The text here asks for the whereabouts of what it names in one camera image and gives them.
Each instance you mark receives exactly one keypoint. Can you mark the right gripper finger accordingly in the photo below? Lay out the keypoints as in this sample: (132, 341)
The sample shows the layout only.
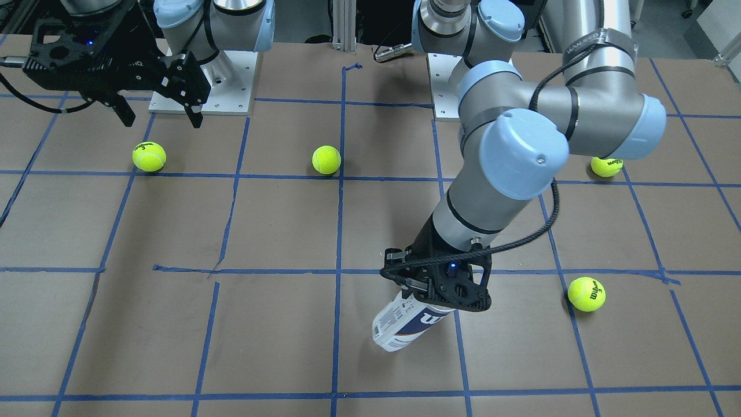
(184, 82)
(122, 109)

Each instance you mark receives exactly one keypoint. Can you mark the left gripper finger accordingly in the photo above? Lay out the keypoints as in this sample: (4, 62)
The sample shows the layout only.
(420, 289)

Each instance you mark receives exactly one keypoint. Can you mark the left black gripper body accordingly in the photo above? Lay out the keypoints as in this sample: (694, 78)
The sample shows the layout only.
(424, 238)

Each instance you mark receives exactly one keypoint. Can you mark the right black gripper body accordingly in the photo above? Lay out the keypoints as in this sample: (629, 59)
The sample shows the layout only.
(134, 36)

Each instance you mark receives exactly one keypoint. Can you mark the clear tennis ball can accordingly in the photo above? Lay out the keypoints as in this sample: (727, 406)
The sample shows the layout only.
(403, 320)

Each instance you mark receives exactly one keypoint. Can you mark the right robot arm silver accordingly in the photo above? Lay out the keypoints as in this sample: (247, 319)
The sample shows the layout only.
(199, 57)

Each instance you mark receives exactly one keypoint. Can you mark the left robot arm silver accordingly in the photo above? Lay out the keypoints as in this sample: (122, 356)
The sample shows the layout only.
(515, 136)

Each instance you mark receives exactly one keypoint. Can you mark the tennis ball near base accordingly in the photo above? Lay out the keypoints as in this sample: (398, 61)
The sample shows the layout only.
(606, 168)
(149, 156)

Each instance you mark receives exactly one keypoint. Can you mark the tennis ball front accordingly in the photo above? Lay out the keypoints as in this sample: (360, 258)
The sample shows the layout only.
(586, 294)

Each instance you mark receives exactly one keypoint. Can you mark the tennis ball table centre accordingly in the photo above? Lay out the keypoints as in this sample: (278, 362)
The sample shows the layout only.
(326, 160)

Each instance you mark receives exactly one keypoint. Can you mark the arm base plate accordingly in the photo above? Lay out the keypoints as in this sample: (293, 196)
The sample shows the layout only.
(443, 93)
(232, 75)

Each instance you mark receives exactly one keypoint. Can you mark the aluminium frame post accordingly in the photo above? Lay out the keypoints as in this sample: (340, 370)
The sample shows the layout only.
(344, 25)

